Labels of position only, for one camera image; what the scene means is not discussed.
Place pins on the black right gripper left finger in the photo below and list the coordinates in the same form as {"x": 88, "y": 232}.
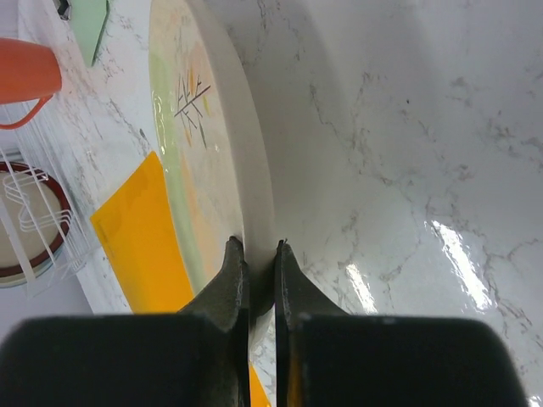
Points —
{"x": 197, "y": 356}

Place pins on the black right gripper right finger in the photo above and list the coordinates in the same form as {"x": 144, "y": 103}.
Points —
{"x": 327, "y": 357}

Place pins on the green cream branch plate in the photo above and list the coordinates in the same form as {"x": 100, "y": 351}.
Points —
{"x": 217, "y": 176}

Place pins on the brown rimmed plate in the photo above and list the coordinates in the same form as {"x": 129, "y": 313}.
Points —
{"x": 41, "y": 216}

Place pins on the orange plastic folder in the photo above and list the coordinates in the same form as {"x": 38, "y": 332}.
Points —
{"x": 135, "y": 229}

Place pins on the orange mug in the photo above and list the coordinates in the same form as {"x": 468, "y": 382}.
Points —
{"x": 29, "y": 71}

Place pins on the green clipboard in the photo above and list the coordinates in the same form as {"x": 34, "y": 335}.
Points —
{"x": 87, "y": 19}

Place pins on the white wire dish rack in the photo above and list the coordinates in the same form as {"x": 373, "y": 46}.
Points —
{"x": 43, "y": 143}

